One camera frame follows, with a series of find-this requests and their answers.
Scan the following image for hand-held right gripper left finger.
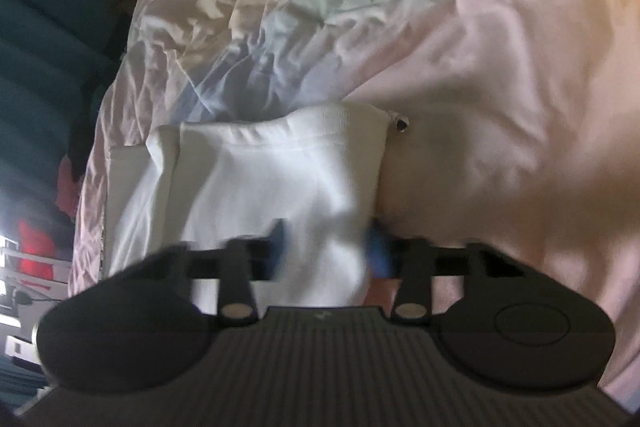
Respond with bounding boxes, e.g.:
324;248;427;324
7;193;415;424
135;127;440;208
145;219;290;327

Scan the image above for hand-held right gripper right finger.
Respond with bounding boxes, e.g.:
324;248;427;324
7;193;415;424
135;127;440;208
366;227;526;324

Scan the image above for cream white pants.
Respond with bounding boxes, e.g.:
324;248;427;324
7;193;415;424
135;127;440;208
102;104;414;309

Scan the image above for pile of dark clothes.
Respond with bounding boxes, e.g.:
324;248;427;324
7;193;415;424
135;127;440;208
69;0;151;180

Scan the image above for pale pink bed blanket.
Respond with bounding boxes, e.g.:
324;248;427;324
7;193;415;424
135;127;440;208
67;0;640;414

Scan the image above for crumpled pink garment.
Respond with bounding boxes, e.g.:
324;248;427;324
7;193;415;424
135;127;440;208
56;156;83;219

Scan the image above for red cloth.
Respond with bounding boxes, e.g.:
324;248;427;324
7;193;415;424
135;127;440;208
17;219;59;276

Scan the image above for white flat panel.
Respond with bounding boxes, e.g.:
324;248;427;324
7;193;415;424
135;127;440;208
4;333;40;364

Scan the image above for wide blue curtain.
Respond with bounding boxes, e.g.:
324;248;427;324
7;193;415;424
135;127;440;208
0;0;153;233

